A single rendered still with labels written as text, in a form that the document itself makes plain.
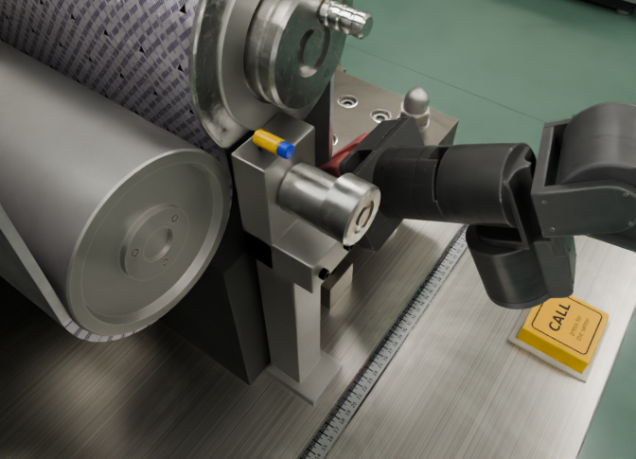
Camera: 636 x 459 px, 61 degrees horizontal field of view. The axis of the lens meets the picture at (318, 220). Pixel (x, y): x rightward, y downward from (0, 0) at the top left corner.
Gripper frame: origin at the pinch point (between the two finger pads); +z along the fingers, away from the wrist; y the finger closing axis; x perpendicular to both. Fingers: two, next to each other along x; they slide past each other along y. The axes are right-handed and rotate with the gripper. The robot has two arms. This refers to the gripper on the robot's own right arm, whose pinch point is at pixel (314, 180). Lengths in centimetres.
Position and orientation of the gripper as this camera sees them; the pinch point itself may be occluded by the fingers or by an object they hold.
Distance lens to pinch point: 50.0
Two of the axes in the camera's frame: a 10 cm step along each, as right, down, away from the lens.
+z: -7.1, -0.7, 7.0
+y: 5.8, -6.2, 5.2
